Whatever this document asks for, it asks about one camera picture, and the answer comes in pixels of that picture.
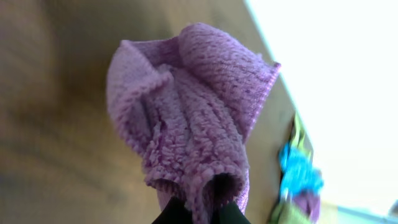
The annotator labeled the green cloth in front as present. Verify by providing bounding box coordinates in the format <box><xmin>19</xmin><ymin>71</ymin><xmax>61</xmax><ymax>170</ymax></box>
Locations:
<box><xmin>268</xmin><ymin>201</ymin><xmax>312</xmax><ymax>224</ymax></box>

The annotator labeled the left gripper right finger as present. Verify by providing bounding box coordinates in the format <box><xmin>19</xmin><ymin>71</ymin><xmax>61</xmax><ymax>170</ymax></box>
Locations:
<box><xmin>211</xmin><ymin>202</ymin><xmax>251</xmax><ymax>224</ymax></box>

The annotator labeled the purple microfiber cloth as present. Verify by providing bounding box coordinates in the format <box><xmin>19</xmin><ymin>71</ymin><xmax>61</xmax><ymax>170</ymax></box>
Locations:
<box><xmin>106</xmin><ymin>23</ymin><xmax>280</xmax><ymax>223</ymax></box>

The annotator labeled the green cloth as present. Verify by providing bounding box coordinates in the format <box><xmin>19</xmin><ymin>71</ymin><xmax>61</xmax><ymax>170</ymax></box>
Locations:
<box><xmin>290</xmin><ymin>113</ymin><xmax>313</xmax><ymax>159</ymax></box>
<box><xmin>268</xmin><ymin>201</ymin><xmax>312</xmax><ymax>224</ymax></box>

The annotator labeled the purple cloth in pile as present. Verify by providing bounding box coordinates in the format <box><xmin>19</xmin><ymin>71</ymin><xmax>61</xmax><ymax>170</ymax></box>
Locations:
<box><xmin>292</xmin><ymin>192</ymin><xmax>321</xmax><ymax>223</ymax></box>

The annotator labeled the blue microfiber cloth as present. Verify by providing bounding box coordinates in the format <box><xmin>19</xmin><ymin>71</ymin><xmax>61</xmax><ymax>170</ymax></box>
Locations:
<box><xmin>278</xmin><ymin>142</ymin><xmax>324</xmax><ymax>199</ymax></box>

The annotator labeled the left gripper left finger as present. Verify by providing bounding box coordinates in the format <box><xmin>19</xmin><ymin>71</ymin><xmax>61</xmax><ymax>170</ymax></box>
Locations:
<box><xmin>152</xmin><ymin>197</ymin><xmax>193</xmax><ymax>224</ymax></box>

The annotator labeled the green cloth at back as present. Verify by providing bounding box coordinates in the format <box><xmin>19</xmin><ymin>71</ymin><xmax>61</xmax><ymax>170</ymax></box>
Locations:
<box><xmin>290</xmin><ymin>113</ymin><xmax>313</xmax><ymax>159</ymax></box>

